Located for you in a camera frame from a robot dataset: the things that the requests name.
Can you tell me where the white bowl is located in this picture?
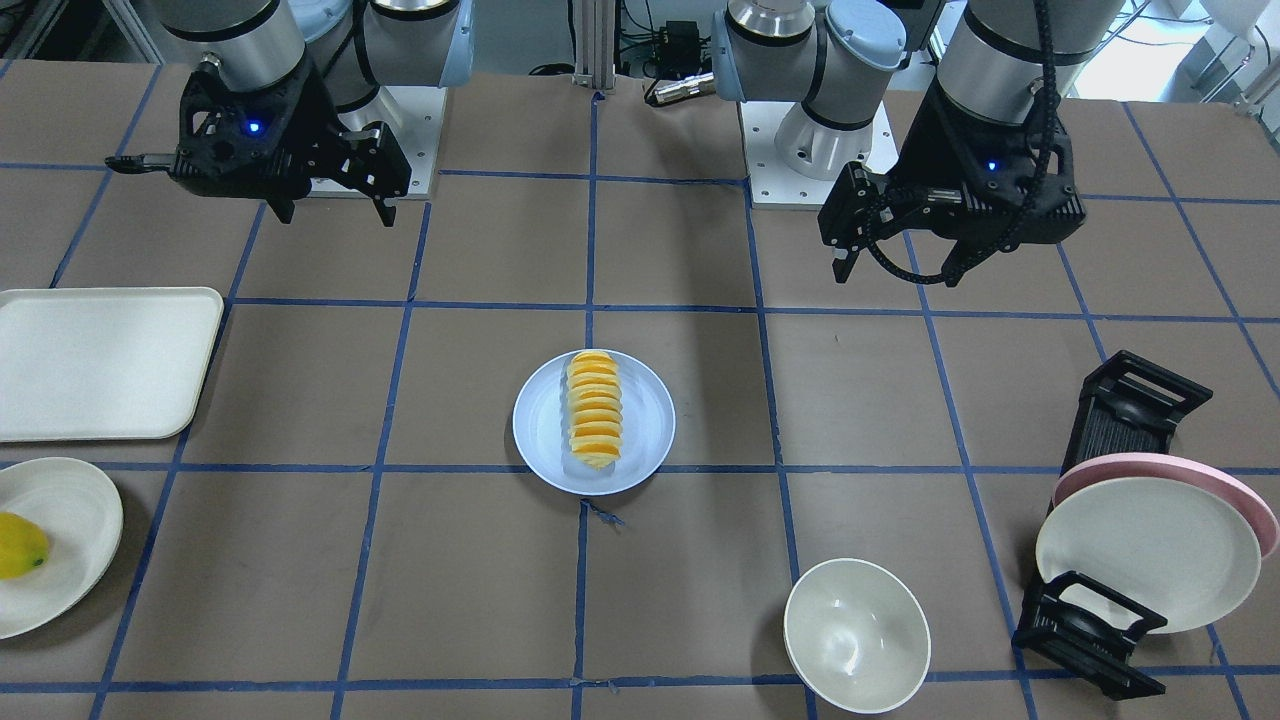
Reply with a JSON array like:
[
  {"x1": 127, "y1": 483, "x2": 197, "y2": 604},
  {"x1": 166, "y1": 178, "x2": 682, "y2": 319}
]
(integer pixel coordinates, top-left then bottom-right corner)
[{"x1": 783, "y1": 559, "x2": 932, "y2": 714}]

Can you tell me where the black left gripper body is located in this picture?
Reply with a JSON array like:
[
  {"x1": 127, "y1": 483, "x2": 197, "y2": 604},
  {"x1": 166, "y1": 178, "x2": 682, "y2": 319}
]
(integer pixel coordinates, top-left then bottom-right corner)
[{"x1": 818, "y1": 82, "x2": 1087, "y2": 284}]

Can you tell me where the yellow lemon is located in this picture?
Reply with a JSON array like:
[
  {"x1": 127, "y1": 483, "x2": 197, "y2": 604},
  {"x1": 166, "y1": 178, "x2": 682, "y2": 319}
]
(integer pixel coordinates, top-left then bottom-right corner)
[{"x1": 1, "y1": 512, "x2": 51, "y2": 580}]

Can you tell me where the black plate rack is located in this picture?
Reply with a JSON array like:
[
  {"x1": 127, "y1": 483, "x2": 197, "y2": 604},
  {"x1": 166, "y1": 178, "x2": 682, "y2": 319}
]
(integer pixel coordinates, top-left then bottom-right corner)
[{"x1": 1011, "y1": 350, "x2": 1213, "y2": 701}]

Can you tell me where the sliced bread loaf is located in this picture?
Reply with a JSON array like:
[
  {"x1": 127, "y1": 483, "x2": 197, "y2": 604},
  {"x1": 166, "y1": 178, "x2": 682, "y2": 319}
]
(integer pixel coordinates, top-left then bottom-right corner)
[{"x1": 564, "y1": 348, "x2": 623, "y2": 470}]

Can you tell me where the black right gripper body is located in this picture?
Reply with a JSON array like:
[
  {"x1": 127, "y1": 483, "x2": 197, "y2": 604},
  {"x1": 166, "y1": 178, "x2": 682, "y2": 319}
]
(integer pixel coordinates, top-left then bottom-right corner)
[{"x1": 105, "y1": 55, "x2": 411, "y2": 202}]

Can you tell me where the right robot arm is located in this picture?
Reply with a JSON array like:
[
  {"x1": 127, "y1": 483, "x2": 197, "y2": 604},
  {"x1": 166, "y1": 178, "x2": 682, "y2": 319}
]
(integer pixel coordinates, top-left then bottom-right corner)
[{"x1": 104, "y1": 1, "x2": 475, "y2": 227}]

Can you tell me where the cream plate in rack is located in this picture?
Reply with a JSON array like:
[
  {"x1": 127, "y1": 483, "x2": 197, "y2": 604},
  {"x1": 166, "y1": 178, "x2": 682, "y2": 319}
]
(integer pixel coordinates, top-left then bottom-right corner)
[{"x1": 1036, "y1": 477, "x2": 1262, "y2": 634}]

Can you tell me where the white rectangular tray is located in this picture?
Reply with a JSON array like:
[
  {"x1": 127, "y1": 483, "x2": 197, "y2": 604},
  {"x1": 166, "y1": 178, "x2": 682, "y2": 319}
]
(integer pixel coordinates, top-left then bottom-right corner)
[{"x1": 1, "y1": 287, "x2": 224, "y2": 443}]

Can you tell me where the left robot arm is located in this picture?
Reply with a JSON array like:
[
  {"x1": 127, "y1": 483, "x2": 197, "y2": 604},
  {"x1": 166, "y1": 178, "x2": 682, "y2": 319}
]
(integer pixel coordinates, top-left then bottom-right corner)
[{"x1": 712, "y1": 1, "x2": 1120, "y2": 287}]

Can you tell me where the aluminium frame post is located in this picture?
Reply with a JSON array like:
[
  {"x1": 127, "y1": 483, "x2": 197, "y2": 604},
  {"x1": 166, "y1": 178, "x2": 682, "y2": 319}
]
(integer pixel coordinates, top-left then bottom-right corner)
[{"x1": 570, "y1": 0, "x2": 620, "y2": 95}]

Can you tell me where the blue plate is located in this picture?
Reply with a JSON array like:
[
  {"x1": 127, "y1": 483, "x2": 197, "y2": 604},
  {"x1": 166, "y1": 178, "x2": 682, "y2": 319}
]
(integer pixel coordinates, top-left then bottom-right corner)
[{"x1": 512, "y1": 348, "x2": 676, "y2": 496}]

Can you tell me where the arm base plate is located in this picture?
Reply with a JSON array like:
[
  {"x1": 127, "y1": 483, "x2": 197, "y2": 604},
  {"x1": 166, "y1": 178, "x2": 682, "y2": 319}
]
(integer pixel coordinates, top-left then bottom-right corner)
[
  {"x1": 337, "y1": 86, "x2": 449, "y2": 202},
  {"x1": 739, "y1": 101, "x2": 899, "y2": 210}
]

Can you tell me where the pink plate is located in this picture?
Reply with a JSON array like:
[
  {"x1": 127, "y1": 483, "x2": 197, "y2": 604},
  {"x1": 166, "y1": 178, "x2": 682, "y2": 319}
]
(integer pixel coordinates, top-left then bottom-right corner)
[{"x1": 1050, "y1": 452, "x2": 1279, "y2": 559}]

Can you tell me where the cream plate under lemon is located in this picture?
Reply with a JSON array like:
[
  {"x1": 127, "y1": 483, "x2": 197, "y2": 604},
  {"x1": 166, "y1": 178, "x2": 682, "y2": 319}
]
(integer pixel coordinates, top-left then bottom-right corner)
[{"x1": 1, "y1": 457, "x2": 124, "y2": 639}]

